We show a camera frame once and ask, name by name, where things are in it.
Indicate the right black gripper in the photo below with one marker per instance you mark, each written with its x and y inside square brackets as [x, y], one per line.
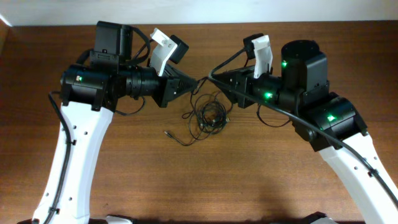
[243, 88]

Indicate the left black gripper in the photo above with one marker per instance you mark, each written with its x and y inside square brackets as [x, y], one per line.
[162, 88]

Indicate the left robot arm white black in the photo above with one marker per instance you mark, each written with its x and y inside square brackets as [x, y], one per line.
[90, 90]

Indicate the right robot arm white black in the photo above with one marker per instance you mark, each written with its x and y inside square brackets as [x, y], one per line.
[328, 122]

